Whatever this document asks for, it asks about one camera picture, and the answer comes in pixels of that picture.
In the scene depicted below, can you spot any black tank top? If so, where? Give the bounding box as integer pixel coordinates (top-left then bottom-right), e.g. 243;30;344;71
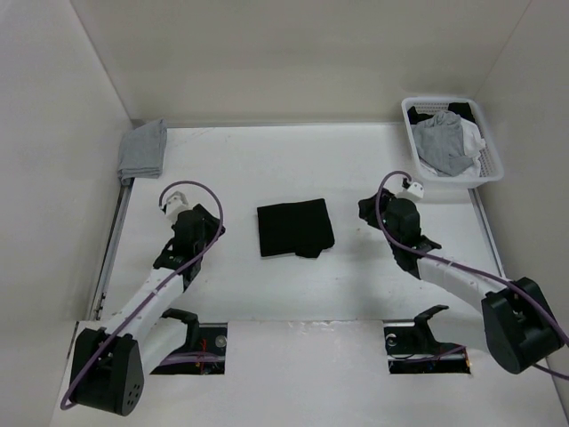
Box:
257;198;335;259

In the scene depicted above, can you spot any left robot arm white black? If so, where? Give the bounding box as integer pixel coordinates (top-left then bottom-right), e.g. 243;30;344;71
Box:
61;203;225;416

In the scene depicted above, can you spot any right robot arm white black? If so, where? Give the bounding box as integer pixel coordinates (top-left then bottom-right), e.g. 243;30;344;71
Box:
358;189;566;375

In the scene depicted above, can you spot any grey tank top in basket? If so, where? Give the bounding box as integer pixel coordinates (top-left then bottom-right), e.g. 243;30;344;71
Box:
412;110;474;177

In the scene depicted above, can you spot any folded grey tank top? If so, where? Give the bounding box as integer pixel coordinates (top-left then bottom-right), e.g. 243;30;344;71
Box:
117;118;168;186

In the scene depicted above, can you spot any white tank top in basket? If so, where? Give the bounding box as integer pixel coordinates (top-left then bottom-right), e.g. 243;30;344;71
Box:
421;118;485;176

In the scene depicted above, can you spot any white plastic basket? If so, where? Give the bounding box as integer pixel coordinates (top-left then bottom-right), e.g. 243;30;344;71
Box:
401;96;504;189

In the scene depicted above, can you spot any black garment in basket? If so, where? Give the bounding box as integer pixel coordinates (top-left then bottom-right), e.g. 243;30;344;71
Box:
407;102;477;125

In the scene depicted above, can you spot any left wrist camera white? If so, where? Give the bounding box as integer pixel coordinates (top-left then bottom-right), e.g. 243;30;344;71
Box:
162;191;190;224

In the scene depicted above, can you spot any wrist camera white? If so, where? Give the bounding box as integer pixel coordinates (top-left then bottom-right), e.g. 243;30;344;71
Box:
397;178;424;203
162;191;190;224

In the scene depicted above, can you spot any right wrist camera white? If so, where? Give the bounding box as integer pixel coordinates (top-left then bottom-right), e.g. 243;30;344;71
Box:
397;178;424;203

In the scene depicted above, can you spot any left metal table rail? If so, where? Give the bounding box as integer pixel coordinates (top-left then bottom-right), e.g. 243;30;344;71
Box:
85;179;134;320

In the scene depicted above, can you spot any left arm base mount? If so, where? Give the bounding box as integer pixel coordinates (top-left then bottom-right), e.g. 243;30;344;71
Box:
152;324;228;375

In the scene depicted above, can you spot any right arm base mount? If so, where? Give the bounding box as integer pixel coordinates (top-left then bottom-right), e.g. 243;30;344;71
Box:
383;321;470;375

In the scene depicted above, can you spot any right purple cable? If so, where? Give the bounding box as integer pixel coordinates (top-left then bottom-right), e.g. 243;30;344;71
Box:
375;171;569;382

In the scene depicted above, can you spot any purple cable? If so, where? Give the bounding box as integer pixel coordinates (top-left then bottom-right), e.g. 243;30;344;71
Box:
60;180;226;410
375;171;569;382

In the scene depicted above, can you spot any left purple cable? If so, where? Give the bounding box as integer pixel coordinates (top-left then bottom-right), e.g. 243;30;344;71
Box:
60;180;226;410

